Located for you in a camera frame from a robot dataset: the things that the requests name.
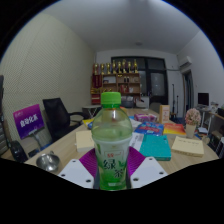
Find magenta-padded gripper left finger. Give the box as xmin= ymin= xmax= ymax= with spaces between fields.
xmin=57 ymin=147 xmax=100 ymax=190

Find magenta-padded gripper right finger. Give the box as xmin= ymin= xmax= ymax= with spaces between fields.
xmin=127 ymin=146 xmax=169 ymax=190

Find green drink bottle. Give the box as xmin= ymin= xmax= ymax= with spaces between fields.
xmin=91 ymin=91 xmax=134 ymax=191

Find teal book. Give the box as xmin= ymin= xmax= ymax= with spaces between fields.
xmin=139 ymin=133 xmax=172 ymax=162

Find small steel cup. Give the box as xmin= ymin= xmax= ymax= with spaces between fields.
xmin=35 ymin=150 xmax=62 ymax=174

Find pale yellow notepad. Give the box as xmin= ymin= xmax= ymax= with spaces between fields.
xmin=75 ymin=129 xmax=95 ymax=153

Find white book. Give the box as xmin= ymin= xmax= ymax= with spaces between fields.
xmin=128 ymin=131 xmax=145 ymax=151

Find blue book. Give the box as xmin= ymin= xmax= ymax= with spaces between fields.
xmin=134 ymin=121 xmax=165 ymax=136

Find cream yellow book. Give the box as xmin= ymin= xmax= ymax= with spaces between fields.
xmin=171 ymin=135 xmax=205 ymax=158

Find orange book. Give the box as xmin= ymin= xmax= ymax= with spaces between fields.
xmin=162 ymin=122 xmax=187 ymax=136

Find pink pack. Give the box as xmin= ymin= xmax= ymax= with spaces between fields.
xmin=133 ymin=113 xmax=158 ymax=123

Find small orange standing box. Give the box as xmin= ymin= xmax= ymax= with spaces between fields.
xmin=158 ymin=104 xmax=171 ymax=125

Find black office chair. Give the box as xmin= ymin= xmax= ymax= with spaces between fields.
xmin=42 ymin=97 xmax=86 ymax=143

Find pink flowers in white pot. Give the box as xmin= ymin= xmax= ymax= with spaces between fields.
xmin=184 ymin=107 xmax=202 ymax=139

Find purple sign board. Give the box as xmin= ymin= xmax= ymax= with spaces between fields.
xmin=12 ymin=103 xmax=46 ymax=140

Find black computer monitor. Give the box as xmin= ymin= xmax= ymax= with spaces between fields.
xmin=197 ymin=92 xmax=210 ymax=108

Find wooden shelf unit with trophies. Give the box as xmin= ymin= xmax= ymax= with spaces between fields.
xmin=90 ymin=59 xmax=141 ymax=105

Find white wall air conditioner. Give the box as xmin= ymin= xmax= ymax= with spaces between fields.
xmin=177 ymin=55 xmax=194 ymax=69

